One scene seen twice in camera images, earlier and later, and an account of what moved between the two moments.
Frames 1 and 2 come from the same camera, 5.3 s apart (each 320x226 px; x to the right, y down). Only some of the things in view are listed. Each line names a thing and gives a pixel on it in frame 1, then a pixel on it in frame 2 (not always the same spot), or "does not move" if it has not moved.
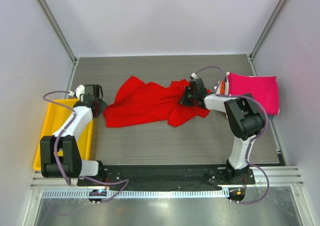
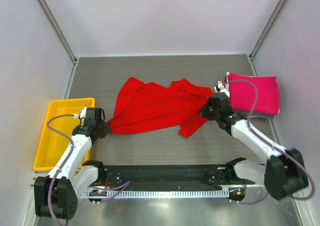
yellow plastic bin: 55,116 does not move
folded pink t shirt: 263,88 does not move
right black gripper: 188,96 -> 206,110
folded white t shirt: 217,88 does not move
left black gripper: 102,106 -> 106,130
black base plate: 164,176 does not move
